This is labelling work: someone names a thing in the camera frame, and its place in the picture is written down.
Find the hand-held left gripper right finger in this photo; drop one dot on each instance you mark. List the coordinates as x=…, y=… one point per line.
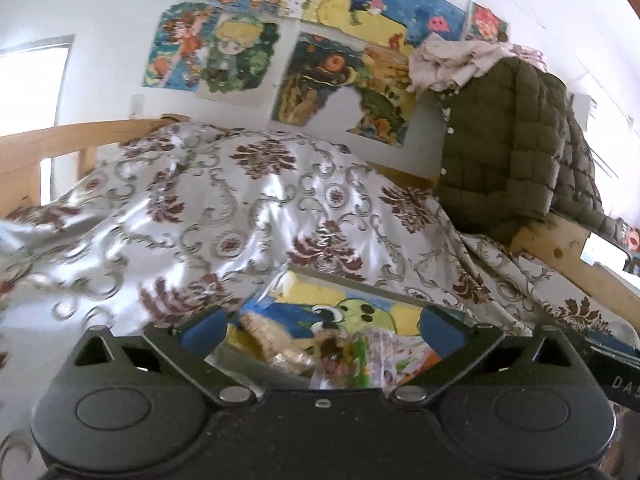
x=442, y=332

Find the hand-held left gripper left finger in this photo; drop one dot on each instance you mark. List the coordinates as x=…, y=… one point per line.
x=205, y=336

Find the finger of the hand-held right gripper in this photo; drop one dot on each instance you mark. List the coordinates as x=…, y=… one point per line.
x=600, y=344

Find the clear crinkled long packet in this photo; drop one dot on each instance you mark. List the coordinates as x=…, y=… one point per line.
x=382, y=355

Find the clear packet of cereal rings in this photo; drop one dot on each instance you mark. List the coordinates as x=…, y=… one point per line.
x=272, y=337

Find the grey shallow box painted inside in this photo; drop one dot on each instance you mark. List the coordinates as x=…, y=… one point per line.
x=300, y=306

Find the brown snack packet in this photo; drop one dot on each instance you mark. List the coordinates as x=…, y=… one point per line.
x=330, y=352

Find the wooden headboard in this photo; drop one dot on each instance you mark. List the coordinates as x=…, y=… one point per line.
x=550, y=246

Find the floral printed satin blanket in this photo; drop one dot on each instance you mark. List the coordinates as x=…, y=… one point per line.
x=200, y=210

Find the olive quilted jacket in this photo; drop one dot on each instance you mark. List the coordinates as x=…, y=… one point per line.
x=500, y=150

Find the white air conditioner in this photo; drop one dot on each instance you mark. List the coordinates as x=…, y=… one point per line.
x=584, y=112

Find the pale pink cloth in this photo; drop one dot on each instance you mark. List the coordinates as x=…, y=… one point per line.
x=450, y=60

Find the bright window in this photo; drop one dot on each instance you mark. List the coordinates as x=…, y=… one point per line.
x=35, y=85

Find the wall poster orange and black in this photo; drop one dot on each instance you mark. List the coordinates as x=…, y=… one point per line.
x=320, y=80

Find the wall poster blonde figure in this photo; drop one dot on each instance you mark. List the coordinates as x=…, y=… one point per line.
x=240, y=55

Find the wall poster orange-haired figure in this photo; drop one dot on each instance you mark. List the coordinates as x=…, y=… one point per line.
x=175, y=45

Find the small wall poster red-haired figure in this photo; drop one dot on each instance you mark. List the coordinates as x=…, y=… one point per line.
x=487, y=22

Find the wall poster blue background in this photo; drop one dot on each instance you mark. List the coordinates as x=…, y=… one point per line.
x=410, y=10

